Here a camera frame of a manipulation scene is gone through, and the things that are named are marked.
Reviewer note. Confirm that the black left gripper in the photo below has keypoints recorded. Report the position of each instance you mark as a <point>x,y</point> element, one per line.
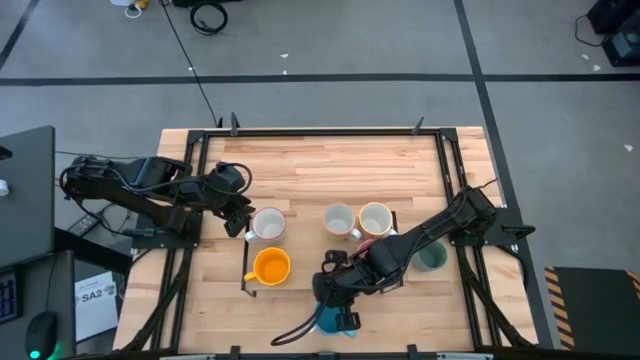
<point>230,192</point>

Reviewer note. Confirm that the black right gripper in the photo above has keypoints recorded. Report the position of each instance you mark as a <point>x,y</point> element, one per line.
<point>340,290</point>

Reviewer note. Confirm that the plain blue mug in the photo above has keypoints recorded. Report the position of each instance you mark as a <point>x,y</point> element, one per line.
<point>327,320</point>

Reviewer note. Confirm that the white mug with reddish rim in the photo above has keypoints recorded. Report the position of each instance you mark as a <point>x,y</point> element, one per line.
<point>267,225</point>

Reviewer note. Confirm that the pink mug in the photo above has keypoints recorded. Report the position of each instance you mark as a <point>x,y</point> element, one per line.
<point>366,245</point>

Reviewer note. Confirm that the white mug with orange rim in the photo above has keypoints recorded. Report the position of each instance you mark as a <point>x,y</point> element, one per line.
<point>339,219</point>

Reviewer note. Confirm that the white mug with yellow rim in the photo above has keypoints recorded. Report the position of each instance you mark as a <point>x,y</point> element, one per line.
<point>376,220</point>

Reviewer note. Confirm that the green mug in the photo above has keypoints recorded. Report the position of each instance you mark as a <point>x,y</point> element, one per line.
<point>432,257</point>

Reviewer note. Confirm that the wooden shelf riser black legs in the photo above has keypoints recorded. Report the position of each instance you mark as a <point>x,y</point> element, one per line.
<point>300,277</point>

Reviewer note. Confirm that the black power adapter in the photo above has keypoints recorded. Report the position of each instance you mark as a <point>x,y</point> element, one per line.
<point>85,223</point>

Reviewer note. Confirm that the white printed paper sheet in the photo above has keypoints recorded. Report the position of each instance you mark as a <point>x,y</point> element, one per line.
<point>95,310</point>

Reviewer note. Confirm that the dark grey desk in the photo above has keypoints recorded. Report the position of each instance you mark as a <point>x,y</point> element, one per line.
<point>50,300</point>

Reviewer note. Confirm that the grey desk top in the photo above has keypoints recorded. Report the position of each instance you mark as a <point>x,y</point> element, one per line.
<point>25,210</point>

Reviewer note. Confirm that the black computer mouse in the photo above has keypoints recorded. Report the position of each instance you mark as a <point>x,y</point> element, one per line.
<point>41,335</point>

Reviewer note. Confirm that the small white round object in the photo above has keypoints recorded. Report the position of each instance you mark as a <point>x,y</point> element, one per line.
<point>3,187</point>

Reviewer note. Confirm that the black mat hazard stripes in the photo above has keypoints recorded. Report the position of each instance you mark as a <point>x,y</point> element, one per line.
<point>595,310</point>

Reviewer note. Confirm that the black keyboard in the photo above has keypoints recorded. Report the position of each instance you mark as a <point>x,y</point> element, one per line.
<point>7,300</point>

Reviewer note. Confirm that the black equipment box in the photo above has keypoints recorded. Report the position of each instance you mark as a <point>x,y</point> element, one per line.
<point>615,12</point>
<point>622,47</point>

